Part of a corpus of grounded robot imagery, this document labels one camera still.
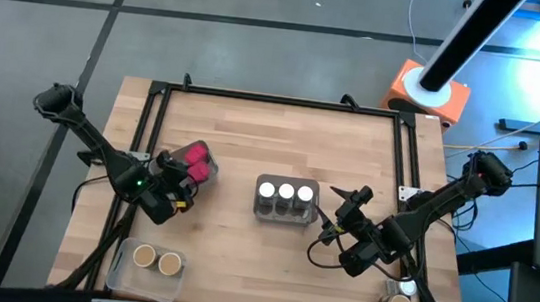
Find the white-lid spice jar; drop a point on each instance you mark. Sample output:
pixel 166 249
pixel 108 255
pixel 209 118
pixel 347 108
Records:
pixel 266 190
pixel 286 191
pixel 305 193
pixel 406 287

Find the light grey plastic bin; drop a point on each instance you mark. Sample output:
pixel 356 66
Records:
pixel 213 164

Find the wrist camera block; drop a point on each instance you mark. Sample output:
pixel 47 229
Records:
pixel 359 260
pixel 158 209

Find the black slanted pole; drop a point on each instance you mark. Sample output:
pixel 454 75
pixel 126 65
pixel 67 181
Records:
pixel 473 31

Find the white round disc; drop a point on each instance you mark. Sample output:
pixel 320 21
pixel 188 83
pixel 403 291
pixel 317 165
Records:
pixel 436 99

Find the black frame clamp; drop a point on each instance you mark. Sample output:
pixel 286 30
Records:
pixel 187 82
pixel 350 101

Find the silver metal frame bracket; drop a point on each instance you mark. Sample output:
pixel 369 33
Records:
pixel 138 155
pixel 409 194

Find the red-lid spice tin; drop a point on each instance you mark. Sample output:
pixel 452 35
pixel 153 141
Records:
pixel 197 153
pixel 199 171

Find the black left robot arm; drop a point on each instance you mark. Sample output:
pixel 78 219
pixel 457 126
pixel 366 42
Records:
pixel 95 140

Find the orange box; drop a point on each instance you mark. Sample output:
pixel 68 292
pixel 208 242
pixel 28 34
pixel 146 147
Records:
pixel 456 97

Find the clear plastic bin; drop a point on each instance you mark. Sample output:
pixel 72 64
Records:
pixel 145 286

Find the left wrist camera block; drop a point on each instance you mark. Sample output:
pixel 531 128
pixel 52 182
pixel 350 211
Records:
pixel 158 209

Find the smoked translucent plastic bin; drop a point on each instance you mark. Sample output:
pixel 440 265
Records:
pixel 285 218

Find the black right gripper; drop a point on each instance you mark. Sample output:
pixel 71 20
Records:
pixel 360 226

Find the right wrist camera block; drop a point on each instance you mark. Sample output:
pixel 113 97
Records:
pixel 359 260

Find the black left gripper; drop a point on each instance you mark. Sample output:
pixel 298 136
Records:
pixel 172 193

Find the black aluminium table frame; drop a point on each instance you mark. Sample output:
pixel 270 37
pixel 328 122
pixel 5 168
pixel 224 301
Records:
pixel 280 100

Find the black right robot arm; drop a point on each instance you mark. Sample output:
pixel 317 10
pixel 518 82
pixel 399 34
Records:
pixel 438 199

